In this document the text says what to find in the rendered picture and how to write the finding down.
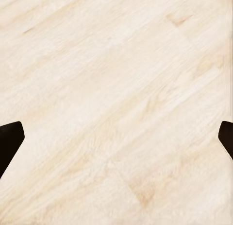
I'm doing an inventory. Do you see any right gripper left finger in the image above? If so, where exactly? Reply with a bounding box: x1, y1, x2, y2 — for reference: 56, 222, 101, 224
0, 121, 25, 179

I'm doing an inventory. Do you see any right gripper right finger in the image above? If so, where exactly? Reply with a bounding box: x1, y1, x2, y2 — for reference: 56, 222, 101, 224
218, 121, 233, 159

